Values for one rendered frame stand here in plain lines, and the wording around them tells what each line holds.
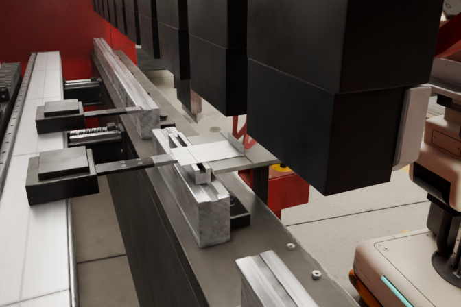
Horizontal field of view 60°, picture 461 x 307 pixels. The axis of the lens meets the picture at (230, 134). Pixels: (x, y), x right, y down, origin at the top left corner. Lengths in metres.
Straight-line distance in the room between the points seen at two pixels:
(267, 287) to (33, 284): 0.28
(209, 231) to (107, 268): 1.46
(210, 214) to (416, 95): 0.47
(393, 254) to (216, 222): 1.19
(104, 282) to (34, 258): 1.49
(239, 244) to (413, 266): 1.13
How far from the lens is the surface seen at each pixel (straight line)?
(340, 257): 2.21
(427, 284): 1.73
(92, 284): 2.09
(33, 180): 0.73
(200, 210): 0.70
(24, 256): 0.62
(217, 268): 0.71
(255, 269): 0.56
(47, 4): 2.87
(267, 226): 0.81
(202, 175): 0.75
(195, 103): 0.72
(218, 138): 0.88
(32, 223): 0.68
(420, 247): 1.91
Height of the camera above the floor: 1.33
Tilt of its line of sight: 21 degrees down
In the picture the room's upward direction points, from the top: straight up
